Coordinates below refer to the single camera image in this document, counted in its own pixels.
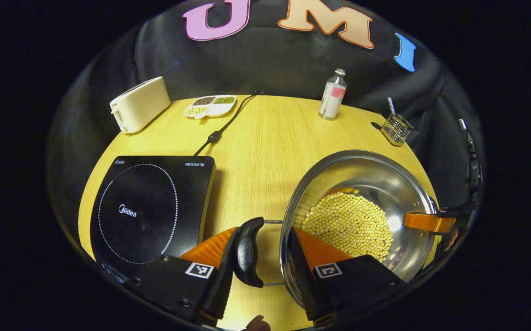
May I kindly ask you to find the clear bottle with pink label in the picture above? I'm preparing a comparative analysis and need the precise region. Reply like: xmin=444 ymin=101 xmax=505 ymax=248
xmin=318 ymin=68 xmax=348 ymax=121

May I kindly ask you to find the white divided dish of beans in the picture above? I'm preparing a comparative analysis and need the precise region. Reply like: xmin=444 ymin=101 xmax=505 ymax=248
xmin=183 ymin=95 xmax=237 ymax=120

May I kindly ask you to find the steel pot with black handles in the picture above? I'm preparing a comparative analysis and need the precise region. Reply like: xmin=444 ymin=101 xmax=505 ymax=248
xmin=233 ymin=149 xmax=440 ymax=309

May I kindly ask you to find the black power cable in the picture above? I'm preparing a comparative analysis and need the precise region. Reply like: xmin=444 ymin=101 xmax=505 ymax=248
xmin=194 ymin=91 xmax=264 ymax=157

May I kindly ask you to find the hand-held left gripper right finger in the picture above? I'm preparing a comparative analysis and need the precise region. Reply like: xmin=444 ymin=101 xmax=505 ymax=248
xmin=287 ymin=227 xmax=407 ymax=323

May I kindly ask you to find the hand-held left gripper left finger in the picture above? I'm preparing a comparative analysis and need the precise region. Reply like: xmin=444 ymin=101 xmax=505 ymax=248
xmin=124 ymin=225 xmax=243 ymax=323

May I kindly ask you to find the wire mesh holder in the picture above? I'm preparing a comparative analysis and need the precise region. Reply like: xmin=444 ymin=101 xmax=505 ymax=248
xmin=381 ymin=114 xmax=415 ymax=147

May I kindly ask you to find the white toaster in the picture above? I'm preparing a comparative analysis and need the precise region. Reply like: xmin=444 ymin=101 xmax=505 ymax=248
xmin=109 ymin=76 xmax=171 ymax=134

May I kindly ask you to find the black induction cooktop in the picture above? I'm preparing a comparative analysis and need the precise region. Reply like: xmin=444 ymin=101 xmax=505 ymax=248
xmin=90 ymin=155 xmax=217 ymax=285

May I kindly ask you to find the pile of yellow soybeans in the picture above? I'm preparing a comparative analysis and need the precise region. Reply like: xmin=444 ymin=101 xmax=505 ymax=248
xmin=301 ymin=192 xmax=394 ymax=263

